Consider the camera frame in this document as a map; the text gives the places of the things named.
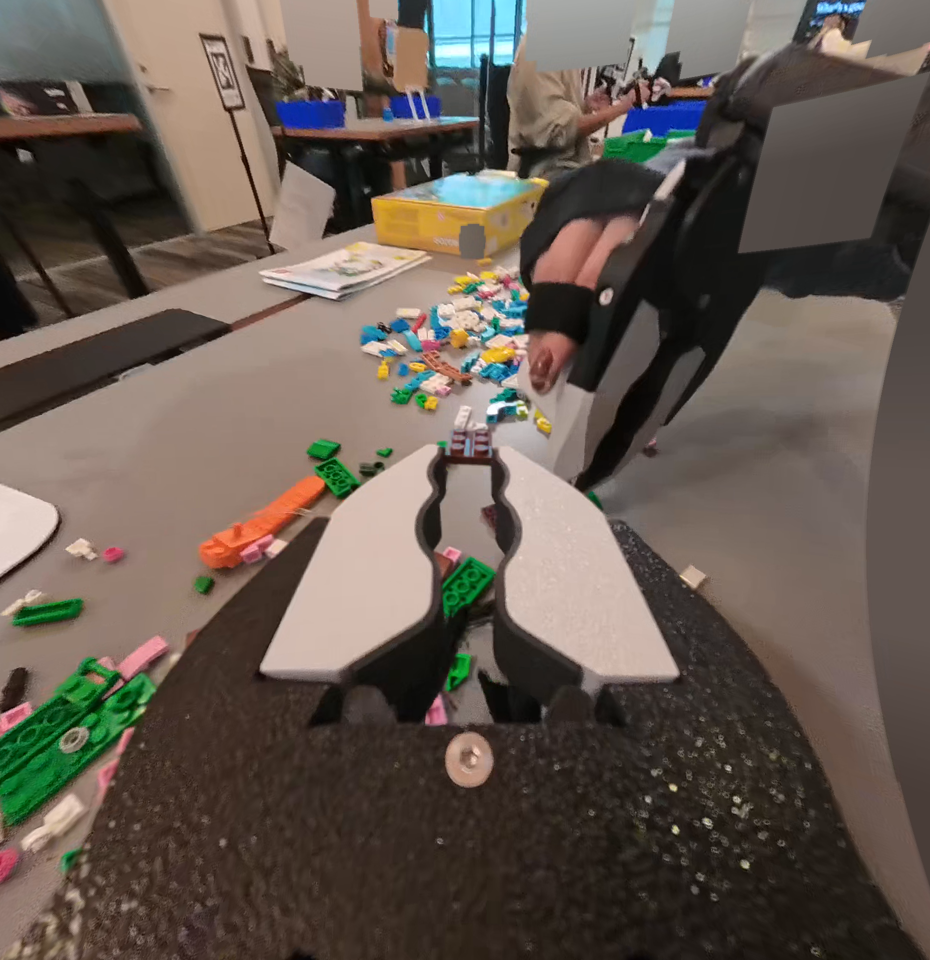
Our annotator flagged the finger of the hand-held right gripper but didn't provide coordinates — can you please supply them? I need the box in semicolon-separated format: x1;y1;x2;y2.
572;302;707;490
546;377;595;483

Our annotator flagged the frosted glass partition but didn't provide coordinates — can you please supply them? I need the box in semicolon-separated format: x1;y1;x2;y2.
0;0;197;235

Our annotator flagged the black desk mat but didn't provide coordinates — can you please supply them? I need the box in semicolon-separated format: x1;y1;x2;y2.
0;308;231;438

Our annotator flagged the green lego plate assembly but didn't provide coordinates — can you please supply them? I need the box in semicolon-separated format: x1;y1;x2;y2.
0;652;157;827

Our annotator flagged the large green ringed lego plate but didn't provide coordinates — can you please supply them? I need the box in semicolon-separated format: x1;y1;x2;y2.
440;555;498;618

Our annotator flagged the blue storage bin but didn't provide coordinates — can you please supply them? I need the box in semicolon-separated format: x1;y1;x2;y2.
275;96;348;131
621;100;711;138

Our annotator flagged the person's right hand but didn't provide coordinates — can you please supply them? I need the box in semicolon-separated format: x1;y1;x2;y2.
526;217;640;396

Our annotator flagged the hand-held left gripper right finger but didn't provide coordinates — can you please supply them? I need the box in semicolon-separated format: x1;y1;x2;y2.
493;446;681;726

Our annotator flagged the yellow lego box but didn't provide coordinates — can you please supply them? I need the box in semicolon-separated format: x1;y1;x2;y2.
370;173;550;258

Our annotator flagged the wooden background desk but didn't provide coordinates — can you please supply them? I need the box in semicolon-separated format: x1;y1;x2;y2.
0;111;145;301

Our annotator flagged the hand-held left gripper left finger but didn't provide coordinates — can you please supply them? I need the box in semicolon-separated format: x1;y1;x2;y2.
258;444;446;726

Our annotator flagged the white paper sheet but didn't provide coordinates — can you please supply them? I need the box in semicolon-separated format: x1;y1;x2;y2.
269;160;337;246

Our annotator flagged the orange lego brick separator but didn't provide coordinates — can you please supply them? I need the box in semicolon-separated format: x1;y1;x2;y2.
198;475;328;570

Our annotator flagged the scatter of small lego pieces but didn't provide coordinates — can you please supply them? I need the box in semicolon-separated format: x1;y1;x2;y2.
0;446;503;888

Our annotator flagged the long pink lego plate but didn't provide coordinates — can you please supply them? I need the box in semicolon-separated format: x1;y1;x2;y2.
117;635;170;681

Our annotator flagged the brown lego plate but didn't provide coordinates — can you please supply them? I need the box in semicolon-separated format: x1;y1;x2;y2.
447;422;501;468

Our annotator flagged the small green lego plate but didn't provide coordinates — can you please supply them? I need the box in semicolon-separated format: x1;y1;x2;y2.
314;458;360;498

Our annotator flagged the black sign stand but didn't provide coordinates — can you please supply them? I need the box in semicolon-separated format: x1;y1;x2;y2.
198;31;280;257

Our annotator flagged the white book stand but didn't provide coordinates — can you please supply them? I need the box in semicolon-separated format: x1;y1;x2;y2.
0;478;61;591

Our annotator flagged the stack of instruction booklets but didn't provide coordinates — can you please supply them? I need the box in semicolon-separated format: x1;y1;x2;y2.
258;240;433;302

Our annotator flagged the pile of colourful lego pieces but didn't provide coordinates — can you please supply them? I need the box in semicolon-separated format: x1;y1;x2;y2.
358;264;557;441

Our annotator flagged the narrow green lego plate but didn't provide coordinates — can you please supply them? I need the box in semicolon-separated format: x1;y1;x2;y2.
12;597;84;628

